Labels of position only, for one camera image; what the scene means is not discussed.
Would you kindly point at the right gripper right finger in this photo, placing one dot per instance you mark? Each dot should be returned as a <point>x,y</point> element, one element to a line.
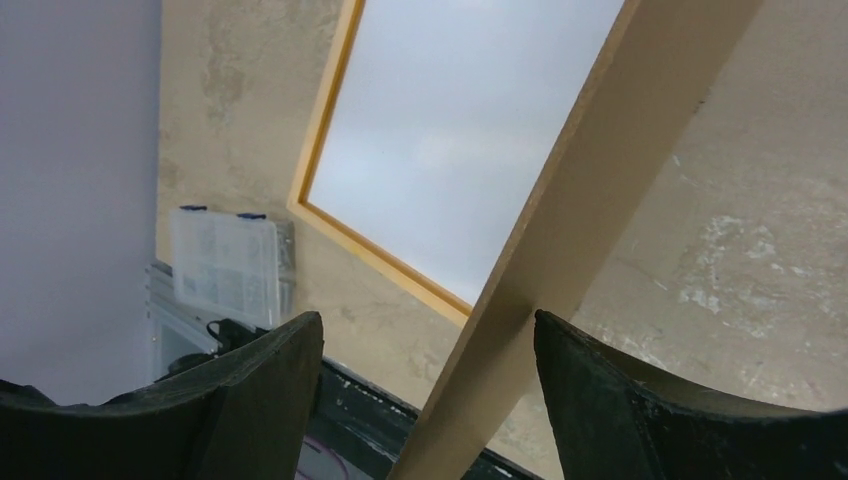
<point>615,416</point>

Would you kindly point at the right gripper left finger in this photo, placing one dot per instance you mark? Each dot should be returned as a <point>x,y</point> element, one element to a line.
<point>242,415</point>

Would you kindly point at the brown backing board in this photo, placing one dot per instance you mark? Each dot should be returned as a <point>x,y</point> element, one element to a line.
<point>655,67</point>

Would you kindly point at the orange wooden picture frame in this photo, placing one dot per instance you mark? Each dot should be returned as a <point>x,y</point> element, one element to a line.
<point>428,292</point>

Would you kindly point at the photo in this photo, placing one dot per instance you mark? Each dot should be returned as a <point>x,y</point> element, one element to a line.
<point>445,117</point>

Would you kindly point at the clear plastic screw box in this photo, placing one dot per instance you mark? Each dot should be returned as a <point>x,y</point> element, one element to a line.
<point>239,266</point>

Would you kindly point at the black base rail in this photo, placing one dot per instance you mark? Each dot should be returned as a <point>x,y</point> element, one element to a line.
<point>357,429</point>

